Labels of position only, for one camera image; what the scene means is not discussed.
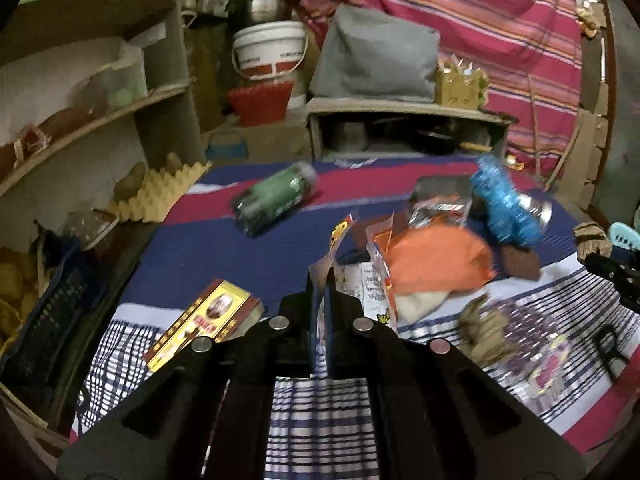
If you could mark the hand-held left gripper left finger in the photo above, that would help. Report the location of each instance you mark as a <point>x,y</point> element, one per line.
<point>315,340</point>

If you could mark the pile of yellow potatoes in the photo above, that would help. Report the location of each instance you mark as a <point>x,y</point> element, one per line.
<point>15,285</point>

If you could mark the cardboard box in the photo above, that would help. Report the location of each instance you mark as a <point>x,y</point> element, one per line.
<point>270,140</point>

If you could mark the small brown paper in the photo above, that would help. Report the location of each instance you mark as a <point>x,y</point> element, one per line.
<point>592,240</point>

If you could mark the yellow egg tray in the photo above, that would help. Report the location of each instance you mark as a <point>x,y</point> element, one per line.
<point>160,195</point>

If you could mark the wooden shelf unit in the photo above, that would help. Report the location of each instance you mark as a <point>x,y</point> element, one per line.
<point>165,110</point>

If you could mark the silver foil snack packet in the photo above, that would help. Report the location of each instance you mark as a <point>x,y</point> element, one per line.
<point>442,207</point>

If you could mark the reddish brown scouring pad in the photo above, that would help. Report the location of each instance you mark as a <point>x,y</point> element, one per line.
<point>522,262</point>

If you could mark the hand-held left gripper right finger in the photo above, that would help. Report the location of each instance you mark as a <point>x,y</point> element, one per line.
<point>330,320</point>

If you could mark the white printed paper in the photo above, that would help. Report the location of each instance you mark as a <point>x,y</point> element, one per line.
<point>367,285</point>

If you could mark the steel pot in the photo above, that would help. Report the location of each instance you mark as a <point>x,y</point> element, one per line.
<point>260,2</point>

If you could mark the large potato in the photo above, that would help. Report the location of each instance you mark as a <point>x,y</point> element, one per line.
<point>129,182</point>

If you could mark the orange snack packet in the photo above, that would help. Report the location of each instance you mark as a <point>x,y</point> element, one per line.
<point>435,260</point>

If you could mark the clear pink-rimmed plastic tub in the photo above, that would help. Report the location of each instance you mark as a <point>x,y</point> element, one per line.
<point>92,230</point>

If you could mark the small potato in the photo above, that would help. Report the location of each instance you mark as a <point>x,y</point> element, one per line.
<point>173,161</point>

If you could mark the green labelled jar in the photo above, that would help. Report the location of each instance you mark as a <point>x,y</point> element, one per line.
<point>272,197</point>

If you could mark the yellow red portrait box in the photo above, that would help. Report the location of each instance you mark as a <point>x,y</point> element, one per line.
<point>210,317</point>

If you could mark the blue glitter wrapper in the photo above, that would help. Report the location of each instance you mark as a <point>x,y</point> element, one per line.
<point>505,205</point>

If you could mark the sweet potato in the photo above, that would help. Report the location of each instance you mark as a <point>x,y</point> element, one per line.
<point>65,122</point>

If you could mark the striped blue red tablecloth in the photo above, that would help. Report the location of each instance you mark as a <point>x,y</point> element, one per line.
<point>200,255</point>

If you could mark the blue plastic crate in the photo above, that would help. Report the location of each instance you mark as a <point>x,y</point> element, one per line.
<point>50,325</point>

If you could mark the white red plastic bucket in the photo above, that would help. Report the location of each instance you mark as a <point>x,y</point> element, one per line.
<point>270,50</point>

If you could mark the low white shelf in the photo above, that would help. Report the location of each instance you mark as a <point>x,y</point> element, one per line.
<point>400,107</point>

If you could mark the red plastic basket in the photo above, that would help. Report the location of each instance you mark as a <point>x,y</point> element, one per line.
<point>262,102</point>

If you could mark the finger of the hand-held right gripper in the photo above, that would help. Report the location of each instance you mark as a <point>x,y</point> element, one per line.
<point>625,234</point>
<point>617,277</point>

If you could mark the grey metal pot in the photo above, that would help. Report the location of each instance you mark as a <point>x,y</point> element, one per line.
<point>350,135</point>

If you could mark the clear plastic storage box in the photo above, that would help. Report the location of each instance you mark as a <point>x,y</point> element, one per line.
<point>115,82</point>

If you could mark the yellow chopstick holder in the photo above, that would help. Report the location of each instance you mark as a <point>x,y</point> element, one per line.
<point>460,85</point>

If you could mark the grey cloth cover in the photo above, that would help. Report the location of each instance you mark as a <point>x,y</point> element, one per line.
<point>375,55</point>

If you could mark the pink striped cloth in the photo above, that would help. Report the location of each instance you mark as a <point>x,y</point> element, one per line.
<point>475,20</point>

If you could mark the yellow red printed wrapper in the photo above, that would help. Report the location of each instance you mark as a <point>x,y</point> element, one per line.
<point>340,232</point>

